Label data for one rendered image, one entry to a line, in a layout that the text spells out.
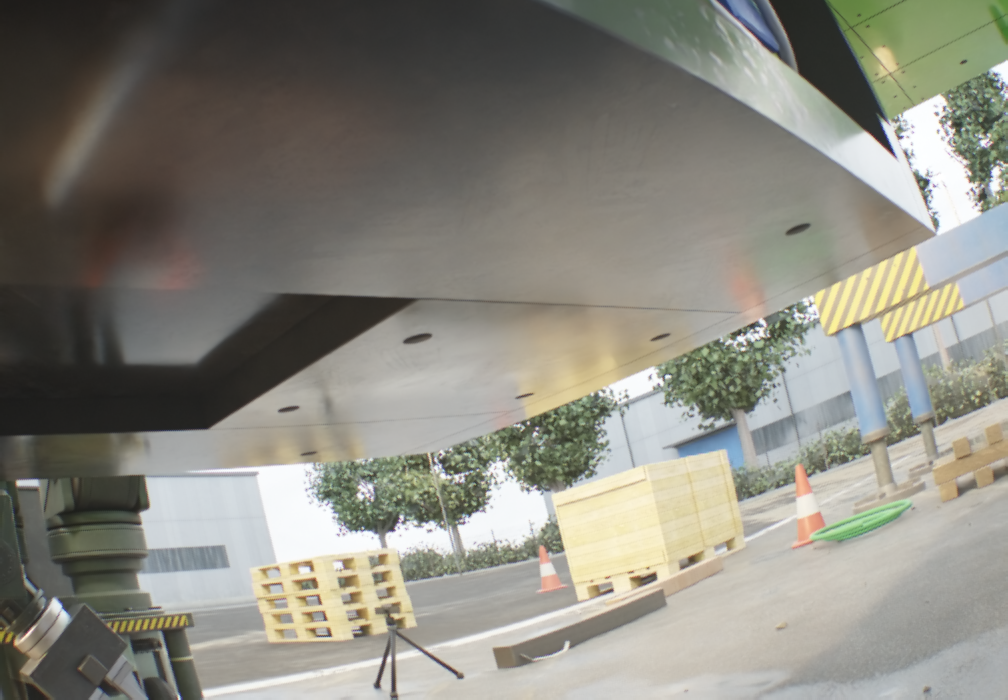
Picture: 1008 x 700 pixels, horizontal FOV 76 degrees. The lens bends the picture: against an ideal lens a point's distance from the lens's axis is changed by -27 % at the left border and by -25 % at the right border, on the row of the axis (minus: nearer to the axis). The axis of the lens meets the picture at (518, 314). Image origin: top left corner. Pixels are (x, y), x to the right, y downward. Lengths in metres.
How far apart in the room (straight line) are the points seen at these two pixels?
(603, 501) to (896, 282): 2.54
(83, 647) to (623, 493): 4.48
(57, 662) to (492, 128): 1.45
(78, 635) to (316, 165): 1.40
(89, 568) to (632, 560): 3.96
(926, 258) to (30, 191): 5.36
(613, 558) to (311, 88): 5.44
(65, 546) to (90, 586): 0.15
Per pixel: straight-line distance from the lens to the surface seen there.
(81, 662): 1.70
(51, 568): 3.23
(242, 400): 0.91
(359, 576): 6.53
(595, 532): 5.77
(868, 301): 5.59
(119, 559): 2.61
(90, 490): 2.53
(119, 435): 0.97
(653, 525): 5.50
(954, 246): 5.47
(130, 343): 0.77
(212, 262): 0.51
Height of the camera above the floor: 0.45
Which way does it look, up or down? 16 degrees up
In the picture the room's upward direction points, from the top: 14 degrees counter-clockwise
